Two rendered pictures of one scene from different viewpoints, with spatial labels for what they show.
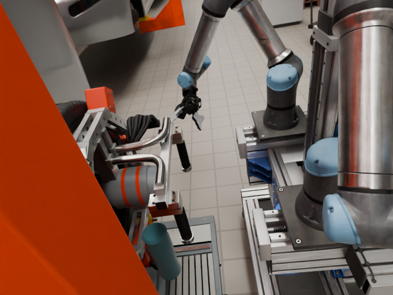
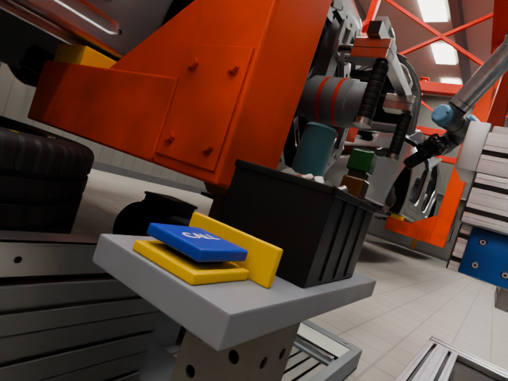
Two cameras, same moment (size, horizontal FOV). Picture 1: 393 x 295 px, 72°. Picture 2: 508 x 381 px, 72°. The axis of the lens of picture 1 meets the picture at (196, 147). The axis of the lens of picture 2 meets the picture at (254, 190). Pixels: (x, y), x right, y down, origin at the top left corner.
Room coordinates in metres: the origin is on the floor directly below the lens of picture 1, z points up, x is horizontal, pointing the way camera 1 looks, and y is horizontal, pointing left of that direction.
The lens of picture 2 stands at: (-0.27, -0.13, 0.54)
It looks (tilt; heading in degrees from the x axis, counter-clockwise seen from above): 1 degrees down; 28
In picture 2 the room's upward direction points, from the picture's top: 18 degrees clockwise
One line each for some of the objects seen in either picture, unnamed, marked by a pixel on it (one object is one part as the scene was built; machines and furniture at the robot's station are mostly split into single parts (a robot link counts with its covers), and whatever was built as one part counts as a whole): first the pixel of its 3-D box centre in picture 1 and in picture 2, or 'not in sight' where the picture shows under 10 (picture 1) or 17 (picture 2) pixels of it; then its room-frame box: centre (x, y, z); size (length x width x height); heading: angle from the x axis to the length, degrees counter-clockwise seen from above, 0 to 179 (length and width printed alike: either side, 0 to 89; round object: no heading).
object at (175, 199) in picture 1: (165, 203); (373, 51); (0.54, 0.12, 0.93); 0.09 x 0.05 x 0.05; 85
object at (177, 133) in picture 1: (170, 136); (400, 103); (0.88, 0.09, 0.93); 0.09 x 0.05 x 0.05; 85
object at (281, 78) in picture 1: (282, 85); not in sight; (0.99, -0.39, 0.98); 0.13 x 0.12 x 0.14; 148
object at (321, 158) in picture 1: (331, 168); not in sight; (0.49, -0.33, 0.98); 0.13 x 0.12 x 0.14; 68
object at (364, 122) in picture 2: (182, 223); (372, 93); (0.54, 0.09, 0.83); 0.04 x 0.04 x 0.16
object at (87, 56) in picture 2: not in sight; (94, 66); (0.31, 0.76, 0.70); 0.14 x 0.14 x 0.05; 85
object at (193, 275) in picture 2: not in sight; (193, 260); (0.00, 0.06, 0.45); 0.08 x 0.08 x 0.01; 85
